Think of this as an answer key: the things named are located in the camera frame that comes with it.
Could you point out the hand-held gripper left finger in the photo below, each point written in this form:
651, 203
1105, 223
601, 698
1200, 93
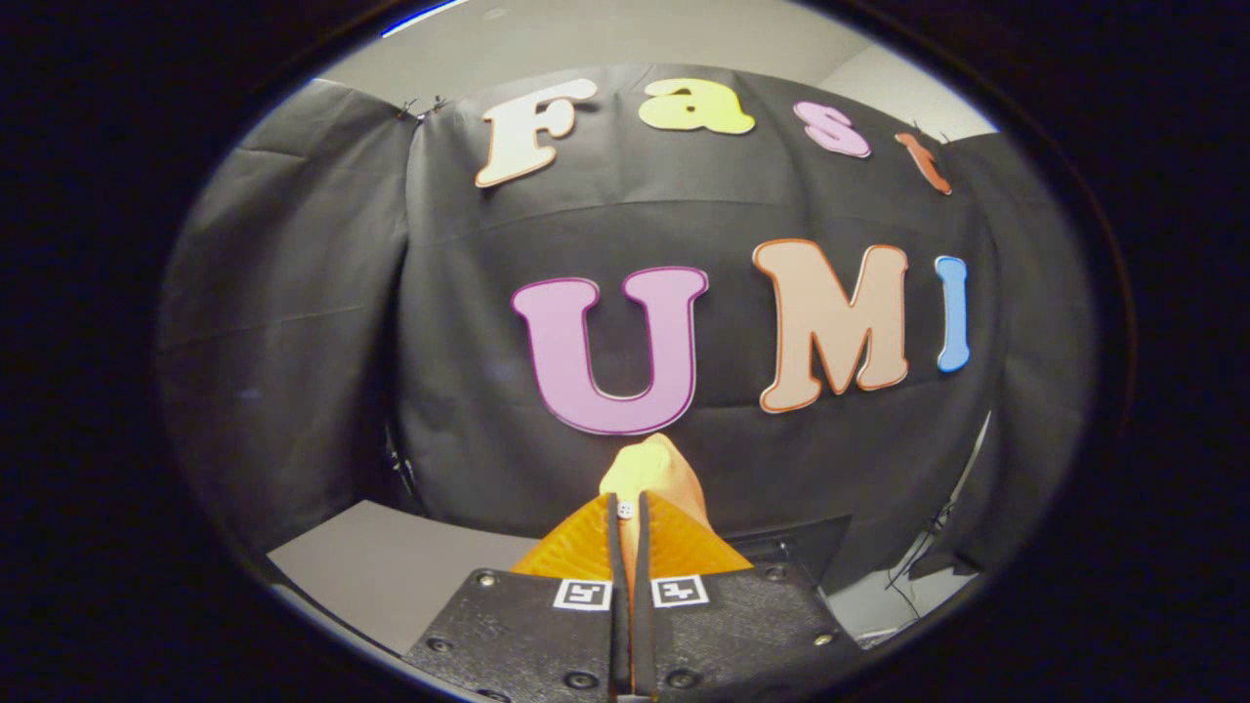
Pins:
617, 547

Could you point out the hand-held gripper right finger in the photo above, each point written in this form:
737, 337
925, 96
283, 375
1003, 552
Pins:
643, 557

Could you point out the orange cloth garment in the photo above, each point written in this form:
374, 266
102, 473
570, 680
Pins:
649, 469

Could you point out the black backdrop cloth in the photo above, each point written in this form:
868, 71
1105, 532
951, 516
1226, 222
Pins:
488, 391

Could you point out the grey and white cabinet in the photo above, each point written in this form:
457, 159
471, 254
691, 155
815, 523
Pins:
391, 566

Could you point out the black metal backdrop stand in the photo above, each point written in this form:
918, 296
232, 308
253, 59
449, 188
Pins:
398, 469
939, 517

